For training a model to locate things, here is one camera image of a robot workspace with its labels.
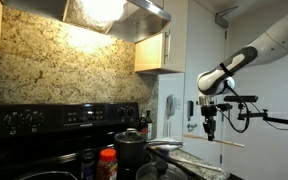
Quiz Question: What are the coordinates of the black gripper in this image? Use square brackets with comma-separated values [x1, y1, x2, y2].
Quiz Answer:
[199, 96, 218, 141]

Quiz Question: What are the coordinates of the light wooden spoon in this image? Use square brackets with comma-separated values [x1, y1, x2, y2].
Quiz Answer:
[182, 134, 245, 148]

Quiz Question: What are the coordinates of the glass lid with black knob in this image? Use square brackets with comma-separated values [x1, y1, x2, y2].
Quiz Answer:
[136, 161, 188, 180]

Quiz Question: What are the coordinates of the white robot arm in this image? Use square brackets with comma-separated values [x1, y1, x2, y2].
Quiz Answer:
[197, 14, 288, 141]

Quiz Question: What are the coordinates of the black pot far side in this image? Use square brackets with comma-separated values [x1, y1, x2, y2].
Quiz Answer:
[114, 128, 183, 168]

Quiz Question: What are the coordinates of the black electric stove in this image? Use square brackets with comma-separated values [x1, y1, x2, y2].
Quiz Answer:
[0, 101, 198, 180]

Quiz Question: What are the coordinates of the brown wooden spatula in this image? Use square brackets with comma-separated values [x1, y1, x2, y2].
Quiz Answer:
[171, 158, 223, 172]

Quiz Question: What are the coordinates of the red-capped spice jar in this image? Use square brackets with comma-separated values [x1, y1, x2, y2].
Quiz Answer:
[96, 148, 117, 180]

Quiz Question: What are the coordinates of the dark-capped spice jar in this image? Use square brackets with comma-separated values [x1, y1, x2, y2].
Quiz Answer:
[81, 152, 94, 180]

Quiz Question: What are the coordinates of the steel range hood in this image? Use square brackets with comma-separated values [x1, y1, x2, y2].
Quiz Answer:
[1, 0, 171, 42]

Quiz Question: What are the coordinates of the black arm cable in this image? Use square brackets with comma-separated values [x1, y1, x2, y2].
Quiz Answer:
[217, 83, 252, 134]

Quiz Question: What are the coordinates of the black camera on boom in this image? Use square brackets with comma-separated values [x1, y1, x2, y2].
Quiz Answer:
[224, 96, 258, 102]

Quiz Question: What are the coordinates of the dark pot with steel handle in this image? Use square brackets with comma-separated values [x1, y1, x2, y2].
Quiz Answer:
[14, 171, 77, 180]

